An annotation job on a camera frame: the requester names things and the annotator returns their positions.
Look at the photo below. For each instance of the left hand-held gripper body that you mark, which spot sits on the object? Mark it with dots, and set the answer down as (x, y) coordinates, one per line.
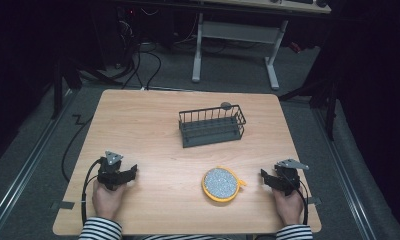
(110, 170)

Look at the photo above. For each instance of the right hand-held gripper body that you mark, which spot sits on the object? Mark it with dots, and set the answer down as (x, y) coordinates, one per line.
(289, 178)

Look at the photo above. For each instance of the round yellow grey sponge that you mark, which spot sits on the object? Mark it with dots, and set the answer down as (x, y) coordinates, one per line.
(220, 183)

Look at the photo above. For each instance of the person's right hand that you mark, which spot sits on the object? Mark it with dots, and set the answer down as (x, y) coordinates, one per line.
(289, 206)

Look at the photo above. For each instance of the person's left hand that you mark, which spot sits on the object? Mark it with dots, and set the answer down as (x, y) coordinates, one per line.
(106, 201)

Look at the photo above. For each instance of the grey tape piece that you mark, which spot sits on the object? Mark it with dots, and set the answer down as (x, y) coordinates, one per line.
(64, 205)
(314, 200)

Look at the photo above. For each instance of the grey round suction cup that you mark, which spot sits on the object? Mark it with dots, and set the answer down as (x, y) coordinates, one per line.
(226, 105)

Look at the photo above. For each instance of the black tripod stand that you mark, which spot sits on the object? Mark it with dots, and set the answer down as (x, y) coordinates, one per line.
(324, 96)
(66, 75)

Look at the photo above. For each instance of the metal floor rail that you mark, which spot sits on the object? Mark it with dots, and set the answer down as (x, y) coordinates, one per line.
(346, 173)
(24, 166)

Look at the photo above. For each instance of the white metal frame desk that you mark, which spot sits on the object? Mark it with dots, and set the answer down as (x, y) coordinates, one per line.
(236, 31)

